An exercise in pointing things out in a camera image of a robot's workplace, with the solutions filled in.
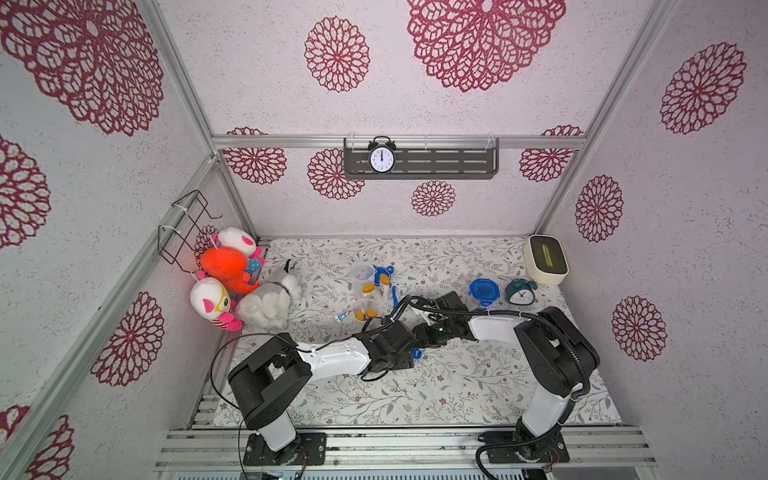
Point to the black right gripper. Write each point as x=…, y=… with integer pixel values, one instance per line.
x=424, y=335

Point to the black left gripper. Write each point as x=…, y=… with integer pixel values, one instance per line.
x=406, y=360

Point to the blue lid front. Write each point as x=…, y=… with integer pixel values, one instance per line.
x=485, y=291

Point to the clear plastic container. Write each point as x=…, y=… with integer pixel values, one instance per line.
x=362, y=274
x=364, y=304

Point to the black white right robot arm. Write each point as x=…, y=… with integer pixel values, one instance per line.
x=560, y=358

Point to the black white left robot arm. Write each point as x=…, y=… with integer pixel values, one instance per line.
x=268, y=380

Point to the small toothpaste tube left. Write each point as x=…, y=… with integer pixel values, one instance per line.
x=342, y=316

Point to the teal small object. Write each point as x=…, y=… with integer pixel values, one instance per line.
x=521, y=292

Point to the cream box green window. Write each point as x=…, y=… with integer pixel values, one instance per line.
x=544, y=260

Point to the black alarm clock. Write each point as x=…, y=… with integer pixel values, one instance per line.
x=382, y=154

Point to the red orange plush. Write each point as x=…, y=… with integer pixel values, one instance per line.
x=228, y=266

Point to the white plush yellow glasses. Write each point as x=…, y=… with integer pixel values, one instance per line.
x=211, y=300

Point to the white pink plush top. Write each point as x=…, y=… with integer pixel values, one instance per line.
x=239, y=240

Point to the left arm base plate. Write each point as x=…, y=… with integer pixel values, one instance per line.
x=307, y=449

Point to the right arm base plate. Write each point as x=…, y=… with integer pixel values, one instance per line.
x=551, y=450

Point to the grey wall shelf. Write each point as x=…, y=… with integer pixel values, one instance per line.
x=426, y=163

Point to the black wire basket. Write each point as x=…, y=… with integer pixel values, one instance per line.
x=179, y=243

